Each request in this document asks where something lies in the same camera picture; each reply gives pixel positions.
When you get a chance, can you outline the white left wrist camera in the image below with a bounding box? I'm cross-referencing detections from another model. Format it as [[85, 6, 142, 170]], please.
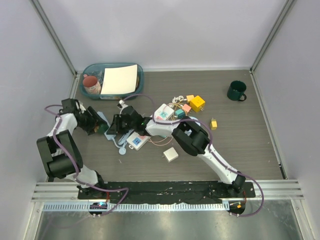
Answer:
[[74, 99, 87, 114]]

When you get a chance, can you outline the orange USB charger plug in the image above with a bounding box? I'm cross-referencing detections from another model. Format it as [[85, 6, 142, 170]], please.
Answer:
[[186, 95, 195, 103]]

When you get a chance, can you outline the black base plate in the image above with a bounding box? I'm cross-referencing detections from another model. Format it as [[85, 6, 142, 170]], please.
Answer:
[[76, 180, 256, 205]]

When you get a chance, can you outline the yellow cube socket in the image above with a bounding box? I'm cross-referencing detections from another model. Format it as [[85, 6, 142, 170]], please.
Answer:
[[189, 95, 206, 113]]

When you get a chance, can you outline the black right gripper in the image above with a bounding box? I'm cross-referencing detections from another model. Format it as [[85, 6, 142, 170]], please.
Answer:
[[108, 115, 137, 136]]

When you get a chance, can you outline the pink thin cable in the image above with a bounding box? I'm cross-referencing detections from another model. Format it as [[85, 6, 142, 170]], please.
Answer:
[[147, 136, 173, 147]]

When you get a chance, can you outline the pink plug adapter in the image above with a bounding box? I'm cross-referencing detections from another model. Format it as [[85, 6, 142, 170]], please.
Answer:
[[182, 104, 192, 115]]

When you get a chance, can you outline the light blue power strip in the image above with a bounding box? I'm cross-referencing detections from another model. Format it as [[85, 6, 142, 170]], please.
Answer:
[[97, 111, 116, 141]]

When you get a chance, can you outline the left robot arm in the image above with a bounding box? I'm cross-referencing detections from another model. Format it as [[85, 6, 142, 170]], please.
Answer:
[[36, 98, 108, 200]]

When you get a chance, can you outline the white charger block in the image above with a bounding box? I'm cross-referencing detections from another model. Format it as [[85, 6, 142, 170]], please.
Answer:
[[163, 147, 179, 163]]

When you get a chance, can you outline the red patterned cup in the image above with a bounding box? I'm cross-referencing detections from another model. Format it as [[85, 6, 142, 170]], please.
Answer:
[[82, 74, 101, 95]]

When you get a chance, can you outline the white cable with plug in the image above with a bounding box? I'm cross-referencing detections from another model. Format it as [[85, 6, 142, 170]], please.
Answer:
[[170, 95, 186, 105]]

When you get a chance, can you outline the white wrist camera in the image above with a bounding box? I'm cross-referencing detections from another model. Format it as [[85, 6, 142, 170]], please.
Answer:
[[117, 99, 128, 114], [74, 99, 87, 114]]

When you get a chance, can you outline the dark green box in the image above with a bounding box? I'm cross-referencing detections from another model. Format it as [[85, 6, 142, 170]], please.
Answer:
[[96, 123, 109, 134]]

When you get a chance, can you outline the dark green mug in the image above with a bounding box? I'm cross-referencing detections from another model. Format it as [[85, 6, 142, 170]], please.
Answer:
[[227, 80, 247, 102]]

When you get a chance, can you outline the teal plastic basin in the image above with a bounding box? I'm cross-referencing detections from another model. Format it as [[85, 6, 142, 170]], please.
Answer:
[[79, 62, 145, 100]]

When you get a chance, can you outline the pale yellow USB charger plug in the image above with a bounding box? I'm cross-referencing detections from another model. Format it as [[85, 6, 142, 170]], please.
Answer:
[[210, 118, 218, 130]]

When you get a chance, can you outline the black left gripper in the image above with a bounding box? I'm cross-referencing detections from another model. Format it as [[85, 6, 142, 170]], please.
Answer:
[[77, 107, 106, 136]]

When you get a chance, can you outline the teal USB charger plug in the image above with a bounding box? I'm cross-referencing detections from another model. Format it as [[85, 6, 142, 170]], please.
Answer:
[[174, 109, 186, 119]]

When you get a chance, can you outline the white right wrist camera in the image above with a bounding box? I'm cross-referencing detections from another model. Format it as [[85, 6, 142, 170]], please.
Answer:
[[117, 99, 128, 114]]

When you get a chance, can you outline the yellow thin cable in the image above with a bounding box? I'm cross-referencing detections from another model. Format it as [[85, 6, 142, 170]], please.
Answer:
[[169, 99, 188, 113]]

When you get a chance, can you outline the white power strip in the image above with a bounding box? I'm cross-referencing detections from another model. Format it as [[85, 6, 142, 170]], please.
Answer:
[[126, 103, 174, 151]]

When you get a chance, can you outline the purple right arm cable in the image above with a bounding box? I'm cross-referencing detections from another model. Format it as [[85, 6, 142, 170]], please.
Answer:
[[122, 94, 265, 218]]

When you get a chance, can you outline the white paper sheet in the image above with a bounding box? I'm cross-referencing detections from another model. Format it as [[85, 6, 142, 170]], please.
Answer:
[[100, 64, 138, 95]]

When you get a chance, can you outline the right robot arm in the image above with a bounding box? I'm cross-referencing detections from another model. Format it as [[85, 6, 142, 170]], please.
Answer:
[[106, 106, 246, 198]]

